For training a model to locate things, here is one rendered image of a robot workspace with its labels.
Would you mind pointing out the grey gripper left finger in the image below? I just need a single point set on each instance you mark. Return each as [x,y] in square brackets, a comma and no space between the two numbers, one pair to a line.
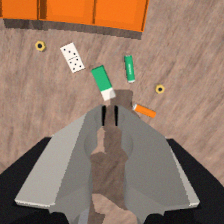
[55,175]

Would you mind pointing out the orange bin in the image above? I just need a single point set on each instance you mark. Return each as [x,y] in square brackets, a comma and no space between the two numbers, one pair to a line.
[123,14]

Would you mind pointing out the orange aa battery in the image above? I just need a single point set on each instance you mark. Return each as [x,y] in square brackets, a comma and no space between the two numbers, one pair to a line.
[144,110]

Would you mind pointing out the brass hex nut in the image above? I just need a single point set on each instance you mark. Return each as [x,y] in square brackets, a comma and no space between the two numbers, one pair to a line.
[40,45]
[159,88]

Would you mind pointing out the white domino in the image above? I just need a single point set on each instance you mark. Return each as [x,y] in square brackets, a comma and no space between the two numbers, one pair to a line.
[73,58]

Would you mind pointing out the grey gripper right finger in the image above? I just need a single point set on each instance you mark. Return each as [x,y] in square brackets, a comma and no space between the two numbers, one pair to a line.
[161,177]

